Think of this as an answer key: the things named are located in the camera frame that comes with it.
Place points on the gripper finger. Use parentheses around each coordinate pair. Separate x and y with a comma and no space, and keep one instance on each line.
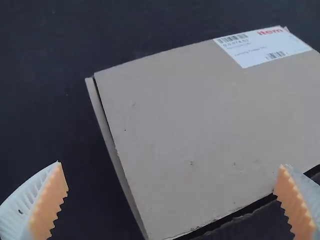
(30,207)
(300,200)

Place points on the cardboard box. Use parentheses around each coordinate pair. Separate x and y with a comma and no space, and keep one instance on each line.
(187,125)

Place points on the black mat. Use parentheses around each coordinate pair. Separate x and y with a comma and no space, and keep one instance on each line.
(37,75)

